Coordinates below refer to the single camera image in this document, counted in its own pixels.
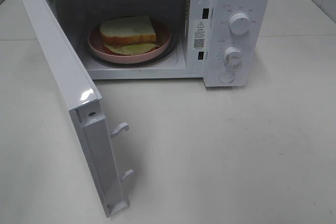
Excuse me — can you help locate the pink plate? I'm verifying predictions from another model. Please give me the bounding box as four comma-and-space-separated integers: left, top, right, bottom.
87, 19, 172, 65

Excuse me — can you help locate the sandwich with white bread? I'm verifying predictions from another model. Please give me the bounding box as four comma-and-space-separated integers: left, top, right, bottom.
99, 15, 160, 56

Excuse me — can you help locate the glass microwave turntable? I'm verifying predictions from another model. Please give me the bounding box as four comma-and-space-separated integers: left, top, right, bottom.
87, 33, 178, 68

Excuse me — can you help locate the round white door button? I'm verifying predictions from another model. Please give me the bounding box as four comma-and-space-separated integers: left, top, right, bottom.
218, 71, 235, 83

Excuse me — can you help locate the lower white timer knob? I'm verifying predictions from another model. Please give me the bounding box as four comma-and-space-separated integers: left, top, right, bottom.
224, 47, 242, 66

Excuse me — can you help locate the white warning label sticker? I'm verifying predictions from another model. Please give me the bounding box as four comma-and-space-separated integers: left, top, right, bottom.
192, 19, 209, 50

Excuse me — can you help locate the white microwave oven body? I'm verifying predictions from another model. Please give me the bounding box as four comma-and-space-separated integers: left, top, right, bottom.
47, 0, 268, 87

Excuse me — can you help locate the upper white power knob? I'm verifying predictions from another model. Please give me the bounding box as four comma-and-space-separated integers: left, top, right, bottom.
228, 10, 251, 35

